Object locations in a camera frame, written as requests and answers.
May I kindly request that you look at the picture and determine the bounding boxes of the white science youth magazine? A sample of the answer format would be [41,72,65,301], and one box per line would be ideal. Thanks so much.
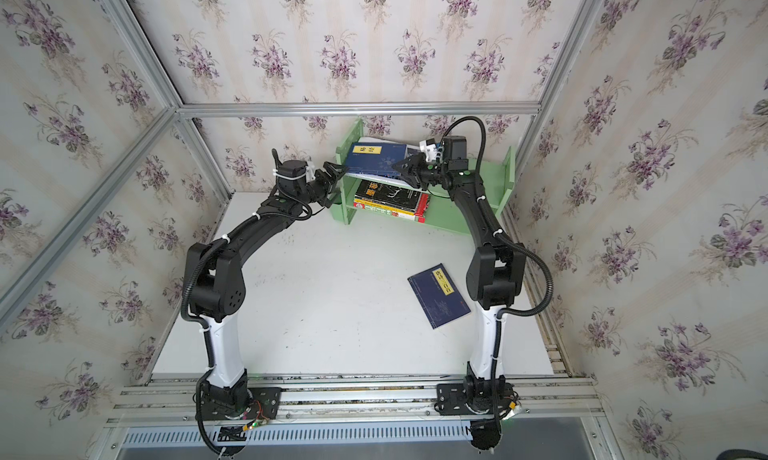
[344,137,419,185]

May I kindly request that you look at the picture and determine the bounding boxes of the black book yellow title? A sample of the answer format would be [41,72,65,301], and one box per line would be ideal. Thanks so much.
[354,180,428,202]

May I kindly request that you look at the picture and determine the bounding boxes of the dark blue book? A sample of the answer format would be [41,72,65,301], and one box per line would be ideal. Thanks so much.
[408,263,471,329]
[344,142,409,178]

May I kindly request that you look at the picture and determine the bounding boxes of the yellow cartoon cover book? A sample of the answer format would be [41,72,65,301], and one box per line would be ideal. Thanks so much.
[353,198,428,223]

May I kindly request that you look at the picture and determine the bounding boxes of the green nature encyclopedia book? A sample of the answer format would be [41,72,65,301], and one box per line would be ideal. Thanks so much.
[353,195,428,223]

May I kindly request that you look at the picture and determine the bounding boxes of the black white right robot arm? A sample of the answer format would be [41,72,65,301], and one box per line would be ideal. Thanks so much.
[393,116,554,424]

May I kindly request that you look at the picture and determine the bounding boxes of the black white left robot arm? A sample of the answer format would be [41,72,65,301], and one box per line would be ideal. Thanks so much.
[180,151,348,423]

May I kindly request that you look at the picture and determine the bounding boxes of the green metal bookshelf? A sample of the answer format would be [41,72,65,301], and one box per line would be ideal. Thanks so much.
[330,119,516,235]

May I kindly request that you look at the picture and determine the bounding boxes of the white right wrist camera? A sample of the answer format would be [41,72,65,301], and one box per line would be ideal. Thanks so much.
[419,138,442,164]

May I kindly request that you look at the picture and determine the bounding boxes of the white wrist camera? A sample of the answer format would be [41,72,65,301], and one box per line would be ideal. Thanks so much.
[419,138,442,164]
[305,160,316,183]

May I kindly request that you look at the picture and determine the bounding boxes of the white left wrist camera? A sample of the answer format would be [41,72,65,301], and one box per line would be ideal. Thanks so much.
[305,160,316,183]

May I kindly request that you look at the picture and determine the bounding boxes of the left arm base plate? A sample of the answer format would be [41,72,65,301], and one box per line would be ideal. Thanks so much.
[193,383,282,421]

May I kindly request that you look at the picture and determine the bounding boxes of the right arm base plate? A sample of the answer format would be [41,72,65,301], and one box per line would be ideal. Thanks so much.
[434,378,520,417]

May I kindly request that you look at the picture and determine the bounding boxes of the aluminium mounting rail frame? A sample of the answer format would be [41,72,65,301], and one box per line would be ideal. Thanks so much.
[89,372,625,460]

